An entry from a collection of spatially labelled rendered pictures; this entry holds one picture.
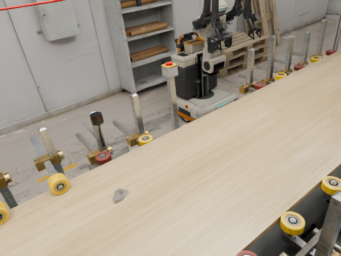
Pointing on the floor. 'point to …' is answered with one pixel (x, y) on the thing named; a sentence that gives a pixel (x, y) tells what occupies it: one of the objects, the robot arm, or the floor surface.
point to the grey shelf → (141, 41)
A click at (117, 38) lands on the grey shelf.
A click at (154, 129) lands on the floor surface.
